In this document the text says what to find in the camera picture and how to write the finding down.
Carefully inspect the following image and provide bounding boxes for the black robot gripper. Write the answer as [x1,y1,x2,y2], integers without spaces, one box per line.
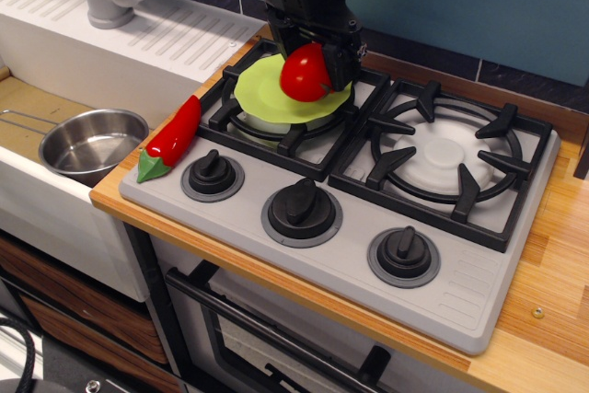
[263,0,365,91]

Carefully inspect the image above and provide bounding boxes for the red toy tomato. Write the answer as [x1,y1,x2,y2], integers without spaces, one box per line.
[280,42,332,103]

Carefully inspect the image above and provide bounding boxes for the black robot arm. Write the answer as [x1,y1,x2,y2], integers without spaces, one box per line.
[262,0,366,91]

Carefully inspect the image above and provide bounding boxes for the light green plastic plate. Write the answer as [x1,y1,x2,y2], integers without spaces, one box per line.
[234,54,352,123]

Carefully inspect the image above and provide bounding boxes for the small steel pot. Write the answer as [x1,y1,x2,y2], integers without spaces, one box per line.
[1,109,149,188]

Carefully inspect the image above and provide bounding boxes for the black left burner grate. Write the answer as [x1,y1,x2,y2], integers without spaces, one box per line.
[198,39,390,181]

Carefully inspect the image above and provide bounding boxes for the black burner grate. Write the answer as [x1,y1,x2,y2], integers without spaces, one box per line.
[329,80,560,252]
[198,39,390,181]

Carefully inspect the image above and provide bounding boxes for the black left stove knob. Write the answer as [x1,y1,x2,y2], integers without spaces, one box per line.
[181,149,245,203]

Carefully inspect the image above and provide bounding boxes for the black stove knob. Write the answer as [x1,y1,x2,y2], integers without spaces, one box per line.
[367,225,441,289]
[181,149,245,203]
[261,179,343,249]

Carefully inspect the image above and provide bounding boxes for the black middle stove knob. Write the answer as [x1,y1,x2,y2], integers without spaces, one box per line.
[261,179,343,249]

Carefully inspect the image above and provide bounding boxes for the red toy chili pepper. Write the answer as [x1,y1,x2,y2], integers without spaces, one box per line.
[136,95,202,183]

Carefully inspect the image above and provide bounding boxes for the grey toy stove top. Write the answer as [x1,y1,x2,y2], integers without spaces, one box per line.
[118,36,561,357]

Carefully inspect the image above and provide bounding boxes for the black right burner grate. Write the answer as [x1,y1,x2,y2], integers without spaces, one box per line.
[329,80,560,252]

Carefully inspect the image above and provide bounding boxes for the black right stove knob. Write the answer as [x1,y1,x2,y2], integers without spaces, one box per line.
[367,225,441,289]

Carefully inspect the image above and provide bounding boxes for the toy oven door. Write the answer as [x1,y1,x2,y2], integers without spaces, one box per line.
[165,261,469,392]

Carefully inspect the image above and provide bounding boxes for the wooden drawer fronts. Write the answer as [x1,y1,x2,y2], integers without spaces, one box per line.
[1,232,181,393]

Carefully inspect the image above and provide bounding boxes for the black braided cable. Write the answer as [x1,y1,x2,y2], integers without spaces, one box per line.
[0,317,38,393]

